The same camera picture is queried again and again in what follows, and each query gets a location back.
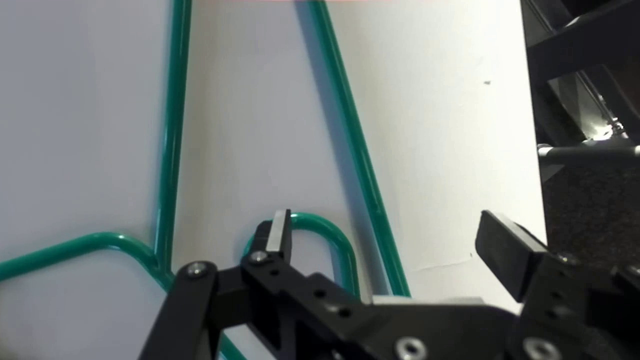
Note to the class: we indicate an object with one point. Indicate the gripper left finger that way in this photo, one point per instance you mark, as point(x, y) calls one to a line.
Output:
point(280, 300)

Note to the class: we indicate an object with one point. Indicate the black metal frame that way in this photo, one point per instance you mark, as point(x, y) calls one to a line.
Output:
point(565, 45)

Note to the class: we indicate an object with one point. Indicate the grey metal bar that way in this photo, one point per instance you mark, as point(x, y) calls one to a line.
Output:
point(590, 152)

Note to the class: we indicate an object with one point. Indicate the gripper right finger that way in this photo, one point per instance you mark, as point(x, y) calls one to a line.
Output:
point(565, 295)

